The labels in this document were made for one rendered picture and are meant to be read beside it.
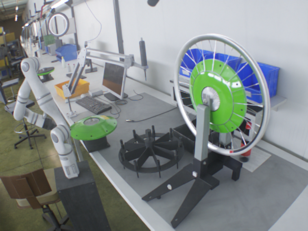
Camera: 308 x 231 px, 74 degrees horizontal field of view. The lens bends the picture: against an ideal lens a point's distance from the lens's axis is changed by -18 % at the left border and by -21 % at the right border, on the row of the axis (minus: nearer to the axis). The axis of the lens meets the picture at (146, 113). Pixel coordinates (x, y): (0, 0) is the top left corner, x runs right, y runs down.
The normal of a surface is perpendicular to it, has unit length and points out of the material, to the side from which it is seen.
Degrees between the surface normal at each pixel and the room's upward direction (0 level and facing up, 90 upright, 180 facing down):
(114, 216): 0
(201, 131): 87
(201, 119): 87
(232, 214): 0
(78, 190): 90
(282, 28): 90
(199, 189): 18
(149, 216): 0
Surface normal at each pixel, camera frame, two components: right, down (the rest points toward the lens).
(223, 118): -0.68, 0.50
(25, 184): 0.32, 0.42
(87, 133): -0.11, -0.66
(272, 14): -0.85, 0.29
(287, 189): -0.10, -0.90
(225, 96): -0.72, 0.29
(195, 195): -0.35, -0.76
